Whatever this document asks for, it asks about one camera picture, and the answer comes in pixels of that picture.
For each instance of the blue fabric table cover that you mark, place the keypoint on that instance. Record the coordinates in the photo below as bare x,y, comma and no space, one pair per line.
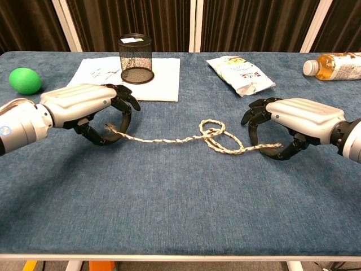
169,192

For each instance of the white partition frame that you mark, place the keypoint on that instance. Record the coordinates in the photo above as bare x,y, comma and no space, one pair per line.
193,25

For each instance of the orange box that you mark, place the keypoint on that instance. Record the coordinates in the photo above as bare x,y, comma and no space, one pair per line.
101,265

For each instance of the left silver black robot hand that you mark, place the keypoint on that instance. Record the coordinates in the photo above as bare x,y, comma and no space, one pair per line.
79,103

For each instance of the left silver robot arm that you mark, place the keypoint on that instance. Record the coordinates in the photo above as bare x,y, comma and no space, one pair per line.
21,124

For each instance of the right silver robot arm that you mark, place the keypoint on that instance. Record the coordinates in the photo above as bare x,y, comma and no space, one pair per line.
348,139

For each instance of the white table frame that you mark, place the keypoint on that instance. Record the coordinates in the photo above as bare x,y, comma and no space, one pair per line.
180,257

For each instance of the black mesh pen holder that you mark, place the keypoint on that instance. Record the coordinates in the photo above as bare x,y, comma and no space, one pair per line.
136,59

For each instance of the dark brown curtain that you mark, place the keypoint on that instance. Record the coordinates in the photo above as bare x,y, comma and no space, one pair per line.
253,22

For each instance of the open white spiral notebook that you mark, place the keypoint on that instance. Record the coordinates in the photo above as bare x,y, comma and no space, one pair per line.
163,82

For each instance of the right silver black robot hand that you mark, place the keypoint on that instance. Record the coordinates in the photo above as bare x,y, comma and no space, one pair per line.
304,115

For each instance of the white snack bag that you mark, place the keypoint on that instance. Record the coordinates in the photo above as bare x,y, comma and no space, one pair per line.
239,73

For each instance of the amber tea plastic bottle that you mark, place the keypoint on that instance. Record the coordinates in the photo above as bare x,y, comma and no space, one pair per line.
332,67

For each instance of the green foam ball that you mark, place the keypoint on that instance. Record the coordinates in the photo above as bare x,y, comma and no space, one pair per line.
24,80

